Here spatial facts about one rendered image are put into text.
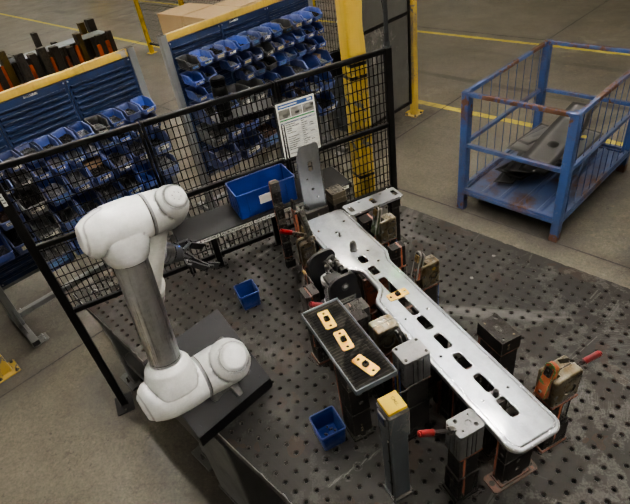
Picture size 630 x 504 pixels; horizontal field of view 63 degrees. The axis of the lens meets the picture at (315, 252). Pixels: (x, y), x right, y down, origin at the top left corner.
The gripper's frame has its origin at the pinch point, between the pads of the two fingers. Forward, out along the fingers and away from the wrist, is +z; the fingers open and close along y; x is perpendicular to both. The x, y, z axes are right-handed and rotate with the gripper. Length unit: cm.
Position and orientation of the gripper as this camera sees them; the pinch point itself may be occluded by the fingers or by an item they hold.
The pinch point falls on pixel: (209, 255)
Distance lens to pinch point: 232.5
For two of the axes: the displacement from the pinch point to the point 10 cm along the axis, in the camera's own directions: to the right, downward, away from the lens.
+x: 5.1, -7.9, -3.5
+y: 6.0, 6.1, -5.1
